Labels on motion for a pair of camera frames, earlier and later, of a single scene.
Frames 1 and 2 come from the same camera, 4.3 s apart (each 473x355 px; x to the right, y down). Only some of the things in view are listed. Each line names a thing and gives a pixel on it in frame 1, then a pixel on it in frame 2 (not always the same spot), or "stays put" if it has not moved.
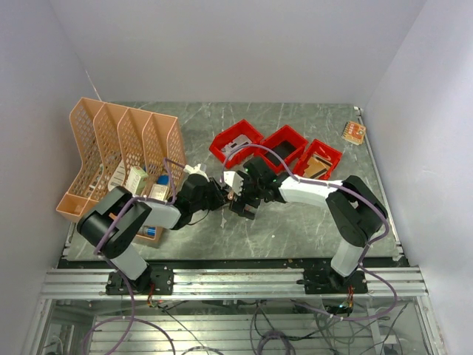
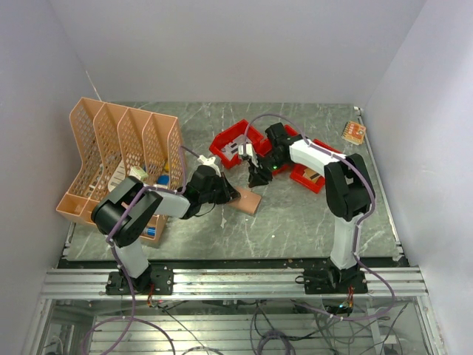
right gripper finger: [238, 207] to [256, 180]
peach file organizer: [141, 151] stays put
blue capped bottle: [149, 231] stays put
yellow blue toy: [162, 179] stays put
